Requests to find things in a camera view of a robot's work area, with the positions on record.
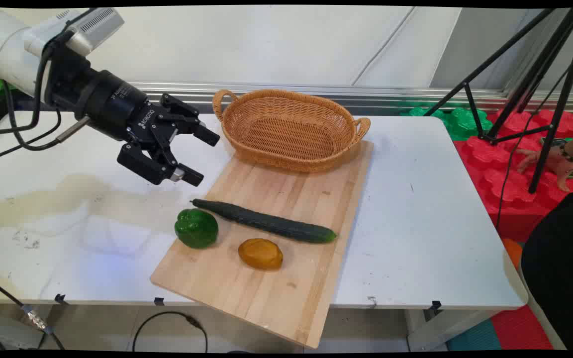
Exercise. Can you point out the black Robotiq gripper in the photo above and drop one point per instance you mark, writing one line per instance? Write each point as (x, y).
(102, 99)

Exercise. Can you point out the dark green cucumber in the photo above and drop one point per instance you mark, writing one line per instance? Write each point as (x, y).
(271, 224)

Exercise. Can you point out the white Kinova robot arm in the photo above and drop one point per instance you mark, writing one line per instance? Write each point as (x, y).
(3, 49)

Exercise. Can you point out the bystander bare hand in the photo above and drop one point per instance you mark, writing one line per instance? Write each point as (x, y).
(550, 161)

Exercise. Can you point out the green bell pepper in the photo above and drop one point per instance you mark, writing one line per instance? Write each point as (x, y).
(196, 228)

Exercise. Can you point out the woven wicker basket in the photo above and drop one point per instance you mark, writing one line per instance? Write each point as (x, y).
(286, 132)

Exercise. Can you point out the small black tape piece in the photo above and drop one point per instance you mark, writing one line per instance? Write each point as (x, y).
(435, 305)
(159, 301)
(60, 299)

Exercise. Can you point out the wooden cutting board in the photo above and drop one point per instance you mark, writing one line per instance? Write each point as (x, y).
(266, 293)

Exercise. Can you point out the green foam blocks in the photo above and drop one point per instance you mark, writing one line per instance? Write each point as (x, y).
(458, 122)

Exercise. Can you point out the white table leg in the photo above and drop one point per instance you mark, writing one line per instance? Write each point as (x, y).
(445, 328)

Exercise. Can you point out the red foam blocks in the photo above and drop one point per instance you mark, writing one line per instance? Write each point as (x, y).
(505, 169)

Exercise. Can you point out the teal floor mat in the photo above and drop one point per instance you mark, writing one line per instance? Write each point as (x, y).
(475, 338)

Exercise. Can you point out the black tripod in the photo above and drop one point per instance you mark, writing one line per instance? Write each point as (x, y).
(545, 84)

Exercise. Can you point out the red floor mat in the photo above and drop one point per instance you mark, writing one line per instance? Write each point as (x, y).
(520, 330)

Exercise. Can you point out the bystander black clothing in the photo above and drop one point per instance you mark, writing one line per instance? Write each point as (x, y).
(560, 273)

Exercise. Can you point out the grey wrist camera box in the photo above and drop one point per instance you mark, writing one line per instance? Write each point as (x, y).
(92, 27)

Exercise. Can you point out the aluminium rail profile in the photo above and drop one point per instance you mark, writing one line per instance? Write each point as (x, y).
(391, 94)

